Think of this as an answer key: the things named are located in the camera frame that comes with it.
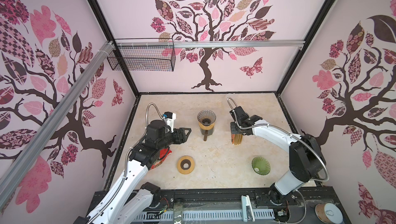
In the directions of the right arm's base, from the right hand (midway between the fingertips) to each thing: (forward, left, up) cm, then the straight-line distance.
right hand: (235, 125), depth 91 cm
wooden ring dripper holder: (-2, +18, +2) cm, 18 cm away
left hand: (-12, +28, +13) cm, 33 cm away
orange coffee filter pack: (-5, 0, -3) cm, 6 cm away
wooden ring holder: (-20, +30, -9) cm, 37 cm away
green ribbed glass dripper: (-22, -11, -5) cm, 25 cm away
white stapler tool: (-42, 0, -6) cm, 42 cm away
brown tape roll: (-44, -34, -2) cm, 56 cm away
